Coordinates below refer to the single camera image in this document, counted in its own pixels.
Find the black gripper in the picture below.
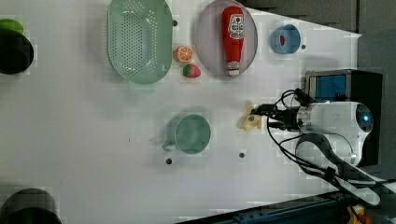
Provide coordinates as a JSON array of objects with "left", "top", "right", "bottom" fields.
[{"left": 251, "top": 104, "right": 299, "bottom": 131}]

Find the yellow toy banana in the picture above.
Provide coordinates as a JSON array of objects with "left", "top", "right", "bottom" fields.
[{"left": 240, "top": 102, "right": 262, "bottom": 132}]

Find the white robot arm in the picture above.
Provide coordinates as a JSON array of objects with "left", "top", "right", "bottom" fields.
[{"left": 249, "top": 102, "right": 395, "bottom": 206}]

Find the green mug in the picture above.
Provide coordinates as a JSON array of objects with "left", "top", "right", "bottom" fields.
[{"left": 163, "top": 114, "right": 211, "bottom": 155}]

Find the black and steel toaster oven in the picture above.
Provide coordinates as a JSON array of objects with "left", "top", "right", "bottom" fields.
[{"left": 305, "top": 69, "right": 383, "bottom": 166}]

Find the red strawberry in bowl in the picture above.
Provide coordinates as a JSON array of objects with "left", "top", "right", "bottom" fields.
[{"left": 279, "top": 35, "right": 286, "bottom": 46}]

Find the blue bowl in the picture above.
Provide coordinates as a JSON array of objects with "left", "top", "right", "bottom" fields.
[{"left": 270, "top": 24, "right": 301, "bottom": 54}]

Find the red strawberry toy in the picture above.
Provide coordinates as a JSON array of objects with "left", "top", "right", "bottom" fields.
[{"left": 182, "top": 63, "right": 201, "bottom": 78}]

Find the pale purple round plate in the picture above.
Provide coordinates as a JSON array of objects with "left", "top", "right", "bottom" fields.
[{"left": 195, "top": 0, "right": 258, "bottom": 77}]

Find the red ketchup bottle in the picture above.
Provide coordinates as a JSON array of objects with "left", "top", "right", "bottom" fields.
[{"left": 221, "top": 6, "right": 245, "bottom": 76}]

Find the orange slice toy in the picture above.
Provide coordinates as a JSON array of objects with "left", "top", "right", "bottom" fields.
[{"left": 174, "top": 46, "right": 193, "bottom": 63}]

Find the green perforated colander basket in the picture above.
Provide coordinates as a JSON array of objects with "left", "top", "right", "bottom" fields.
[{"left": 107, "top": 0, "right": 173, "bottom": 85}]

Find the black round object lower left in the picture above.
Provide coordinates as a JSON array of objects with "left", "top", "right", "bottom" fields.
[{"left": 1, "top": 188, "right": 63, "bottom": 224}]

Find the black round object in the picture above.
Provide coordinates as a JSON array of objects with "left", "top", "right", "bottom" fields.
[
  {"left": 0, "top": 29, "right": 35, "bottom": 75},
  {"left": 1, "top": 188, "right": 63, "bottom": 224}
]

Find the black round object upper left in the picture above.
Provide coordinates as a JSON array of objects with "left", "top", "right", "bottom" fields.
[{"left": 0, "top": 29, "right": 35, "bottom": 75}]

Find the green round object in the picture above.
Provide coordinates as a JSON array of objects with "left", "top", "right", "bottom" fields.
[{"left": 0, "top": 19, "right": 24, "bottom": 34}]

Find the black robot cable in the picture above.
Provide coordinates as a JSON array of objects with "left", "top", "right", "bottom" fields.
[{"left": 265, "top": 88, "right": 387, "bottom": 190}]

